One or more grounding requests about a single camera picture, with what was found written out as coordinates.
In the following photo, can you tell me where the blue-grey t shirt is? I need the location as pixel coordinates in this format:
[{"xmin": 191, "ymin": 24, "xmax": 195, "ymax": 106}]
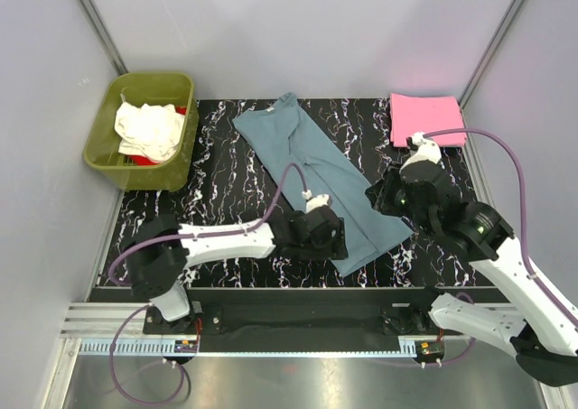
[{"xmin": 233, "ymin": 93, "xmax": 413, "ymax": 276}]

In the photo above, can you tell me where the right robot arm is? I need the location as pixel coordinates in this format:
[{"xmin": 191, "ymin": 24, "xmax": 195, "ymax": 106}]
[{"xmin": 366, "ymin": 161, "xmax": 577, "ymax": 387}]

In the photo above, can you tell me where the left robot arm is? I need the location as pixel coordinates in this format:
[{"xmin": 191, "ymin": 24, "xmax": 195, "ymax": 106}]
[{"xmin": 119, "ymin": 205, "xmax": 349, "ymax": 333}]

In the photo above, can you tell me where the folded pink t shirt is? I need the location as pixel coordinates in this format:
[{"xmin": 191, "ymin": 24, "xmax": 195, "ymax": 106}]
[{"xmin": 389, "ymin": 93, "xmax": 464, "ymax": 148}]

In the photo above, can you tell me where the black marbled table mat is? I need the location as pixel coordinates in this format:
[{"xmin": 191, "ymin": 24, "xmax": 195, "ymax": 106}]
[{"xmin": 96, "ymin": 98, "xmax": 488, "ymax": 289}]

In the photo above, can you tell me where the white t shirt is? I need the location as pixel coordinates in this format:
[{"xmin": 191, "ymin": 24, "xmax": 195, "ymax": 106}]
[{"xmin": 114, "ymin": 102, "xmax": 185, "ymax": 163}]

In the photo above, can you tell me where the red t shirt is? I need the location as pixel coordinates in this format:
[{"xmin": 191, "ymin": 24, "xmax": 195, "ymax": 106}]
[{"xmin": 127, "ymin": 107, "xmax": 187, "ymax": 166}]

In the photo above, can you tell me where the olive green plastic bin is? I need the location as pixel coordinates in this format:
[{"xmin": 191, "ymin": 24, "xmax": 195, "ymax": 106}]
[{"xmin": 83, "ymin": 71, "xmax": 199, "ymax": 191}]

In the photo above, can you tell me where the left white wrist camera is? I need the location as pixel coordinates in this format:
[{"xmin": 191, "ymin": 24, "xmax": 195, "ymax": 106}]
[{"xmin": 302, "ymin": 190, "xmax": 332, "ymax": 213}]

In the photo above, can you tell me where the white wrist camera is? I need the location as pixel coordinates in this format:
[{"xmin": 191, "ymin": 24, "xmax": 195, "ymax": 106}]
[
  {"xmin": 302, "ymin": 190, "xmax": 332, "ymax": 213},
  {"xmin": 404, "ymin": 132, "xmax": 442, "ymax": 167}
]

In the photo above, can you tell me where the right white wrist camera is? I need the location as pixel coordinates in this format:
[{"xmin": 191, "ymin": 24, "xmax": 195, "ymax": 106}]
[{"xmin": 404, "ymin": 132, "xmax": 442, "ymax": 167}]

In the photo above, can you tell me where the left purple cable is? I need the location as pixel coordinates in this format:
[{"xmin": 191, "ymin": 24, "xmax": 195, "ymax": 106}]
[{"xmin": 107, "ymin": 163, "xmax": 312, "ymax": 404}]

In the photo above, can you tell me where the purple cable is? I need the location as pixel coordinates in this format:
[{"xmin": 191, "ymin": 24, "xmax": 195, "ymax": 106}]
[
  {"xmin": 374, "ymin": 128, "xmax": 578, "ymax": 369},
  {"xmin": 107, "ymin": 163, "xmax": 312, "ymax": 404}
]

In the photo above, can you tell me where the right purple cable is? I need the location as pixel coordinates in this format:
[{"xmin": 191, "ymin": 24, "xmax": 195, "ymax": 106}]
[{"xmin": 374, "ymin": 128, "xmax": 578, "ymax": 369}]

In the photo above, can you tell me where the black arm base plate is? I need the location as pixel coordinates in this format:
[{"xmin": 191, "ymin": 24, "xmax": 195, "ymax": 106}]
[{"xmin": 144, "ymin": 288, "xmax": 439, "ymax": 349}]

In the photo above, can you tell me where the right aluminium frame post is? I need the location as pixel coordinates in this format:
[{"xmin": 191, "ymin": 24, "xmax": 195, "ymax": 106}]
[{"xmin": 458, "ymin": 0, "xmax": 528, "ymax": 108}]

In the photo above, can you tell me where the aluminium frame post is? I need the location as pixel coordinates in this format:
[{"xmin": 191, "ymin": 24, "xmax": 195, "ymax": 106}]
[
  {"xmin": 458, "ymin": 0, "xmax": 528, "ymax": 108},
  {"xmin": 77, "ymin": 0, "xmax": 128, "ymax": 76}
]

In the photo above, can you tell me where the slotted cable duct rail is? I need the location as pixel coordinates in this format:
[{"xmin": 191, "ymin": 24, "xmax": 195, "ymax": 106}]
[{"xmin": 79, "ymin": 339, "xmax": 419, "ymax": 357}]

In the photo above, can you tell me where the left aluminium frame post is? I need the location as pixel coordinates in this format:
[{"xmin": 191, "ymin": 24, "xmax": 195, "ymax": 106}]
[{"xmin": 77, "ymin": 0, "xmax": 128, "ymax": 76}]

